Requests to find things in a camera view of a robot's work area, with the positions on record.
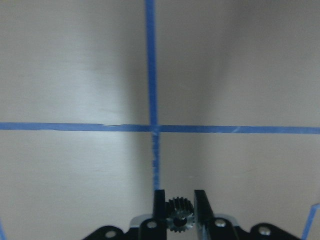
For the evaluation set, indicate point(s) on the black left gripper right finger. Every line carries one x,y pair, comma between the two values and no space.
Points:
209,226

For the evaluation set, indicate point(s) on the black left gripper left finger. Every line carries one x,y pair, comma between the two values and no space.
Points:
155,227

